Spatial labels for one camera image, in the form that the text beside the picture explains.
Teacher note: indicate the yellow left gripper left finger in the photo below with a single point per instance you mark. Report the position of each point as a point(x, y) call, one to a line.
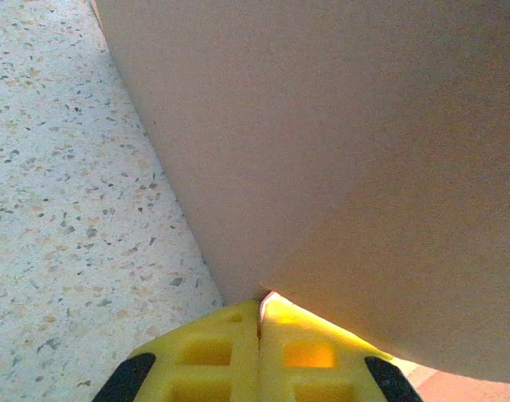
point(204, 356)

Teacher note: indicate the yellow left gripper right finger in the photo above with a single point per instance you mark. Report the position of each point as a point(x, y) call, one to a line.
point(309, 356)

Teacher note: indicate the pink paper box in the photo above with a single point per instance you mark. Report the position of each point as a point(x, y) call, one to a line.
point(321, 146)

